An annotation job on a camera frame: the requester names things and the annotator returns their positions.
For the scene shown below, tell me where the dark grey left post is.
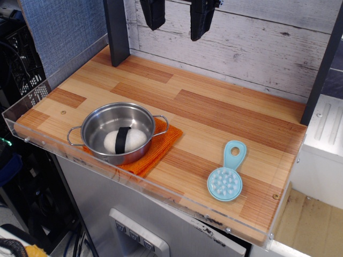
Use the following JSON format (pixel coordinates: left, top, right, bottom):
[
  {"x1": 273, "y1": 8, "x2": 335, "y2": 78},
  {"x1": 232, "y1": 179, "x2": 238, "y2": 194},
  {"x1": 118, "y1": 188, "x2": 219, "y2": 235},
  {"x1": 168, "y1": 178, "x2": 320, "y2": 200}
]
[{"x1": 103, "y1": 0, "x2": 130, "y2": 67}]

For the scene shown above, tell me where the stainless steel pot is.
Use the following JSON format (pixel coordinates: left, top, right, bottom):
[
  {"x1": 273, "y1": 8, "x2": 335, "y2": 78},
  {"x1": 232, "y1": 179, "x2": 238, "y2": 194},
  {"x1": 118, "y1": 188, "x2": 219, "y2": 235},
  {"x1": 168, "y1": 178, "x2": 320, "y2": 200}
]
[{"x1": 67, "y1": 102, "x2": 169, "y2": 165}]

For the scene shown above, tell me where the white rice ball toy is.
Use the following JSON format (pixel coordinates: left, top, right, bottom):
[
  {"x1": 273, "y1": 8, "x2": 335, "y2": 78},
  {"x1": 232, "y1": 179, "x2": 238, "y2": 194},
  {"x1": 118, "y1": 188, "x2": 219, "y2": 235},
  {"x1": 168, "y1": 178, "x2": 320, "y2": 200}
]
[{"x1": 103, "y1": 127, "x2": 147, "y2": 154}]

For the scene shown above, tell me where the black perforated crate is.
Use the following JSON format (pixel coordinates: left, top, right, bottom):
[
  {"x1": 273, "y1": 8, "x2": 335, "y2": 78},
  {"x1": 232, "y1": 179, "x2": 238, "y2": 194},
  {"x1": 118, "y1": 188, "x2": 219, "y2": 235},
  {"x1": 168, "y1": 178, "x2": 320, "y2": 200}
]
[{"x1": 0, "y1": 10, "x2": 49, "y2": 105}]

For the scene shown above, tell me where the dark grey right post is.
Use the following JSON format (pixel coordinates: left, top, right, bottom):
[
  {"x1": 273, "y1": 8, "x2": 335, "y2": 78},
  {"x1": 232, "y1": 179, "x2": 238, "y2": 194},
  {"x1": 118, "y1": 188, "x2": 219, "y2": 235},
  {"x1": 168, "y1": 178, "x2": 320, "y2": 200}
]
[{"x1": 300, "y1": 3, "x2": 342, "y2": 126}]

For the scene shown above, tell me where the clear acrylic table guard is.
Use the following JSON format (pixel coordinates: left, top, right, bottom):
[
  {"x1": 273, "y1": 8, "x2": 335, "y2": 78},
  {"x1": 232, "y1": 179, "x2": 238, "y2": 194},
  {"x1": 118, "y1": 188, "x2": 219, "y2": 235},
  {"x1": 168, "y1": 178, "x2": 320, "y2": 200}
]
[{"x1": 1, "y1": 77, "x2": 293, "y2": 251}]

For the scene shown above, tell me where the dark grey post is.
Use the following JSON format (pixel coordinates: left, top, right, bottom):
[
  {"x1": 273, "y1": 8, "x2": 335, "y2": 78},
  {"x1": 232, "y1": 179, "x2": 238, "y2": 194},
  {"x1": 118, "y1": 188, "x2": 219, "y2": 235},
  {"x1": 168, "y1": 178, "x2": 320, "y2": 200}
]
[
  {"x1": 300, "y1": 3, "x2": 342, "y2": 126},
  {"x1": 103, "y1": 0, "x2": 130, "y2": 67}
]

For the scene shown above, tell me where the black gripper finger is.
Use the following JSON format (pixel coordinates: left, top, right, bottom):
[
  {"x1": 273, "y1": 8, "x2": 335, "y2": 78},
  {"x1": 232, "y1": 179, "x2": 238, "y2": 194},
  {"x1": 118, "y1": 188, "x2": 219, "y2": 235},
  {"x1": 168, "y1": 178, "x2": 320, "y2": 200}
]
[
  {"x1": 190, "y1": 0, "x2": 216, "y2": 41},
  {"x1": 140, "y1": 0, "x2": 166, "y2": 31}
]

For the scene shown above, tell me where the silver toy fridge cabinet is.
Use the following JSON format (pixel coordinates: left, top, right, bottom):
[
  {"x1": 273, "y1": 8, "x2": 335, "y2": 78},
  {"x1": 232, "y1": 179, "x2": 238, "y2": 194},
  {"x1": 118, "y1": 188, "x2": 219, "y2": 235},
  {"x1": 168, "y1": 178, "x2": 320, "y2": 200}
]
[{"x1": 57, "y1": 157, "x2": 251, "y2": 256}]

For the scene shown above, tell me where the white side counter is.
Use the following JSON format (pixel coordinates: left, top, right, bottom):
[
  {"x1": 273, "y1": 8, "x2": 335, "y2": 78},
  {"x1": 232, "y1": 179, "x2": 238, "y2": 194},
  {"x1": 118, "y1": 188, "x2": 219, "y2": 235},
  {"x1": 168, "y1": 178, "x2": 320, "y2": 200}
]
[{"x1": 290, "y1": 95, "x2": 342, "y2": 209}]

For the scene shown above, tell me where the orange cloth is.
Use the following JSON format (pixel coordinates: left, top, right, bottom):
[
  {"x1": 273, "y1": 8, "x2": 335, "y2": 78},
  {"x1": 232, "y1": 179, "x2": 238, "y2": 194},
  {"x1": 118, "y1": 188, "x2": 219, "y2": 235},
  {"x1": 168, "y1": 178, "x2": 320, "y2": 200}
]
[{"x1": 81, "y1": 117, "x2": 184, "y2": 178}]

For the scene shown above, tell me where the light blue scrubber spoon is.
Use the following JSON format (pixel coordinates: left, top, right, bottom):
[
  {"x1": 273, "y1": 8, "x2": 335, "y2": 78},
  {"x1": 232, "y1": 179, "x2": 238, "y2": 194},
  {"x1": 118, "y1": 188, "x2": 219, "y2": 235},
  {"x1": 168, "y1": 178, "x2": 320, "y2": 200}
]
[{"x1": 207, "y1": 140, "x2": 247, "y2": 202}]

